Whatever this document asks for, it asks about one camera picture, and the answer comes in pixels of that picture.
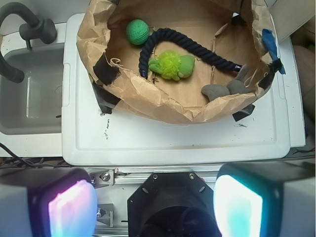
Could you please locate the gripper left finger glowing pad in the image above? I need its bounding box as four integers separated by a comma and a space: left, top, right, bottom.
0, 168, 98, 237

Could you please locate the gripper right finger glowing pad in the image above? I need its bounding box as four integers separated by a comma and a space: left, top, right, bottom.
213, 161, 316, 237

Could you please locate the green rubber ball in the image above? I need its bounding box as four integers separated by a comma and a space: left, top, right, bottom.
126, 19, 150, 45

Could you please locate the white plastic tray lid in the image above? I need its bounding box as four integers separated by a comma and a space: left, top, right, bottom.
62, 14, 305, 167

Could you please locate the grey sink basin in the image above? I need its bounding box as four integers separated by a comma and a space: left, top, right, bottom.
0, 23, 66, 158

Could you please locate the grey plush toy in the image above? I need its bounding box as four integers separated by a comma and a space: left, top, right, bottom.
201, 65, 255, 102

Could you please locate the lime green plush toy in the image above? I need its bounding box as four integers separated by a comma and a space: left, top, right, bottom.
148, 50, 195, 81

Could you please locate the crumpled brown paper bag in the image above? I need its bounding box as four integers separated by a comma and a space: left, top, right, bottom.
77, 0, 274, 124

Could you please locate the dark grey faucet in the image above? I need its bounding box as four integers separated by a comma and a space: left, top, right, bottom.
0, 2, 57, 83

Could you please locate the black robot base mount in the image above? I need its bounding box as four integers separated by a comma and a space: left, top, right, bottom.
127, 172, 222, 237

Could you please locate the navy blue rope toy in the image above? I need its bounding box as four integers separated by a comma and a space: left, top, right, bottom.
138, 28, 242, 79

